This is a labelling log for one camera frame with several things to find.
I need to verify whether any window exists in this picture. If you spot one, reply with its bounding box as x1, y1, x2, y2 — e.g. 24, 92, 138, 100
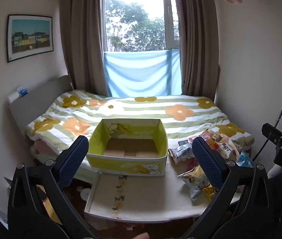
102, 0, 182, 53

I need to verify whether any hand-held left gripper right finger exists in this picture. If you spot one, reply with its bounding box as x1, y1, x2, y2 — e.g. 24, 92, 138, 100
184, 136, 276, 239

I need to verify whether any beige egg roll snack packet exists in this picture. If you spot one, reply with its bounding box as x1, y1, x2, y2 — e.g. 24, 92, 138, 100
213, 134, 239, 160

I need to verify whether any light blue snack packet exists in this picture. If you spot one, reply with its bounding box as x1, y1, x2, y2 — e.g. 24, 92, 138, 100
236, 151, 255, 168

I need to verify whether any black cable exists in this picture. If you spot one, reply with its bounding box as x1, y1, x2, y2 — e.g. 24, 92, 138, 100
251, 119, 282, 161

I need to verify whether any framed houses picture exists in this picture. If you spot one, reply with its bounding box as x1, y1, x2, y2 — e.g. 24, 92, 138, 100
7, 15, 54, 63

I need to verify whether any pink orange snack packet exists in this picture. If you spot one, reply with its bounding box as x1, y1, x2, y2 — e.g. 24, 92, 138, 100
201, 129, 222, 150

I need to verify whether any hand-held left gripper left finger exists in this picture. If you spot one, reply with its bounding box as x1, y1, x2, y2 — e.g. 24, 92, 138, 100
7, 135, 99, 239

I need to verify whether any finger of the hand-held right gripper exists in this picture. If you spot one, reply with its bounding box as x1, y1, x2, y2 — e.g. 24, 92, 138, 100
261, 123, 282, 145

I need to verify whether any yellow chips packet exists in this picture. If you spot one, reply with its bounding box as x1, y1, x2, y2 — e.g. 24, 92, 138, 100
177, 166, 222, 203

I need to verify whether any grey white snack packet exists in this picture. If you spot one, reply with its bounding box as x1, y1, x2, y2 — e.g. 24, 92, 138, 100
168, 144, 195, 165

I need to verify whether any red pink snack packet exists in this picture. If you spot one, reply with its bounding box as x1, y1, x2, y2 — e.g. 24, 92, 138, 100
181, 158, 199, 171

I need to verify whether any floral striped blanket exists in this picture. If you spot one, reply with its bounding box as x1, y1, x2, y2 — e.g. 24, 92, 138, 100
25, 90, 255, 178

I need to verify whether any person's left hand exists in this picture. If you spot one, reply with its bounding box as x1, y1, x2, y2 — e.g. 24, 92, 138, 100
128, 232, 150, 239

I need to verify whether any grey bed headboard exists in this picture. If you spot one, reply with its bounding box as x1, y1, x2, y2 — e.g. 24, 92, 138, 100
7, 75, 74, 140

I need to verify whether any light blue cloth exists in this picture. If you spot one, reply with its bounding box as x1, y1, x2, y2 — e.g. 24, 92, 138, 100
103, 50, 183, 98

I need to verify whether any brown curtain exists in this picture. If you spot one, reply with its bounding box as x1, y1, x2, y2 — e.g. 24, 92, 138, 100
59, 0, 109, 97
173, 0, 220, 100

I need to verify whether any yellow cardboard box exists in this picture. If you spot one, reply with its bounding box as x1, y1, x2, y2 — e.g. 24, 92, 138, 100
85, 119, 169, 176

